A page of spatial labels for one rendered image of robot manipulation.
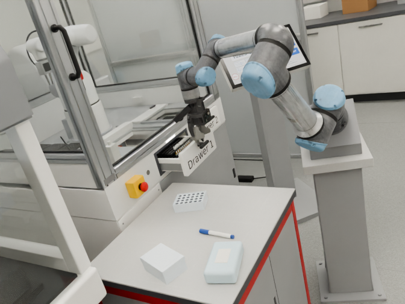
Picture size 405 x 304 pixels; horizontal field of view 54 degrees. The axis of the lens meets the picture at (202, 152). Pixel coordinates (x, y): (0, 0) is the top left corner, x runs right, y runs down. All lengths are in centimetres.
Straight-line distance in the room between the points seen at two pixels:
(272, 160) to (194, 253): 146
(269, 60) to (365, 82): 333
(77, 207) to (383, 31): 346
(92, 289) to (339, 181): 112
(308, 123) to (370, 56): 301
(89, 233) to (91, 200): 19
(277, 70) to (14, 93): 73
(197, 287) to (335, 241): 94
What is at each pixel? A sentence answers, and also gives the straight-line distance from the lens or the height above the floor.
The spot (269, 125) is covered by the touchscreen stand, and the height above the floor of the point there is 63.
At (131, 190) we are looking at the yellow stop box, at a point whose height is 88.
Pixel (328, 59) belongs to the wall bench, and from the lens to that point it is 452.
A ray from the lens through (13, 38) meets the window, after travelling 157.
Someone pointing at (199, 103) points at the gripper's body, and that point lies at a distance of 168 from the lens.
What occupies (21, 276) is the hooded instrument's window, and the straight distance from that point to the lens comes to 107.
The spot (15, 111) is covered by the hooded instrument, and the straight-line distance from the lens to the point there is 100.
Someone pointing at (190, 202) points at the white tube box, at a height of 79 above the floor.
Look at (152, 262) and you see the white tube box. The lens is 129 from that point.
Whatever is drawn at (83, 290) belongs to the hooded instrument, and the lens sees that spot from 119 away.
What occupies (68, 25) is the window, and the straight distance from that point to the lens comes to 151.
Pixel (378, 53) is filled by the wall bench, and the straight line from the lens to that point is 443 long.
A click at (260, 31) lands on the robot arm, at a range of 135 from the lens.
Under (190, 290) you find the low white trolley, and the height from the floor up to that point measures 76.
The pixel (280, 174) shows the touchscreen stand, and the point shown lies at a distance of 277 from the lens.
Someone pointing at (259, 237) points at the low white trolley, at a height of 76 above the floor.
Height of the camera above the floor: 155
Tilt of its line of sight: 22 degrees down
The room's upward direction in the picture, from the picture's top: 14 degrees counter-clockwise
